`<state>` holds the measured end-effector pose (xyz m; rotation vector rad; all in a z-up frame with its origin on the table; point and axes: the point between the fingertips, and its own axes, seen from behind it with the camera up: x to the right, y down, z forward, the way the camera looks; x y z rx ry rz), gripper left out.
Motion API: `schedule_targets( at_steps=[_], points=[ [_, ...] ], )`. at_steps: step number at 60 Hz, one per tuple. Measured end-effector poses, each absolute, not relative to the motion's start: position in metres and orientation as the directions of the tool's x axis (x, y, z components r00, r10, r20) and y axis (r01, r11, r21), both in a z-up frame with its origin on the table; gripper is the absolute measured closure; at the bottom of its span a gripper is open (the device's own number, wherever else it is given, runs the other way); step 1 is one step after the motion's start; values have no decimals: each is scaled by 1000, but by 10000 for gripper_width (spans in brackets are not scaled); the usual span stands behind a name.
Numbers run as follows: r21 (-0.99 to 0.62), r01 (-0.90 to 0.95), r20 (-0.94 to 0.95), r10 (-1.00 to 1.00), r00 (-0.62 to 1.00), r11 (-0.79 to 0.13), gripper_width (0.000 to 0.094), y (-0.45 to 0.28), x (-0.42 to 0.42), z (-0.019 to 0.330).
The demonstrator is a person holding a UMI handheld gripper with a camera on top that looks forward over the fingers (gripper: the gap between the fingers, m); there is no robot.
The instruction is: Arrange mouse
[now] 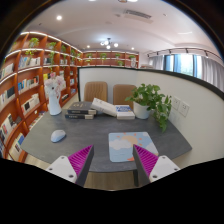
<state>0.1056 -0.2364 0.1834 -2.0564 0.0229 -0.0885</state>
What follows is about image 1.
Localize white partition wall panel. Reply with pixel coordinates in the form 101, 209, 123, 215
78, 67, 224, 168

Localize tan chair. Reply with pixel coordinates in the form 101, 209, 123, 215
84, 81, 108, 102
113, 84, 135, 107

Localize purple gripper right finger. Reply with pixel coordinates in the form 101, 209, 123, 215
133, 145, 180, 186

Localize white vase with flowers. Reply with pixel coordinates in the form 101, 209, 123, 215
44, 72, 65, 116

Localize left tan chair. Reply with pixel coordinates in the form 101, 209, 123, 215
84, 81, 108, 102

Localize left white wall socket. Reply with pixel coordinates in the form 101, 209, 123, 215
172, 96, 180, 110

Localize upper black book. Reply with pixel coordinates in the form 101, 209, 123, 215
67, 101, 96, 115

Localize orange wooden bookshelf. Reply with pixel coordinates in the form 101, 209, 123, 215
0, 31, 139, 162

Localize green plant in white pot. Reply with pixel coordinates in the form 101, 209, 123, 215
126, 84, 171, 131

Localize right tan chair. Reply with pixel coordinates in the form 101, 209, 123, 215
113, 84, 135, 107

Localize ceiling chandelier light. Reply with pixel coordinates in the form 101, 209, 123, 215
100, 38, 118, 49

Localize grey window curtain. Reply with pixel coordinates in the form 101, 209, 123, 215
149, 54, 224, 92

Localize right white wall socket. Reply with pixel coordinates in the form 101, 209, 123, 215
179, 102, 190, 117

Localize ceiling air conditioner vent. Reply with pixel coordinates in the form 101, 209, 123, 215
124, 9, 152, 19

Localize blue white flat book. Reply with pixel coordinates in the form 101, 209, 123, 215
115, 105, 135, 120

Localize black book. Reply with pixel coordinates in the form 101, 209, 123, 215
67, 101, 96, 115
65, 114, 94, 120

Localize lower black book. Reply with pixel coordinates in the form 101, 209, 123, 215
65, 114, 94, 120

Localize leaning white book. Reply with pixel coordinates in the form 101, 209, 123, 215
91, 98, 117, 117

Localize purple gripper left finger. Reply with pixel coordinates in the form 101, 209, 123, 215
47, 145, 94, 187

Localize white computer mouse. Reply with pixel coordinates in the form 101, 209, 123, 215
51, 130, 66, 143

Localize white wall socket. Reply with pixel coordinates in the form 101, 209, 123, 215
172, 96, 180, 110
179, 102, 190, 117

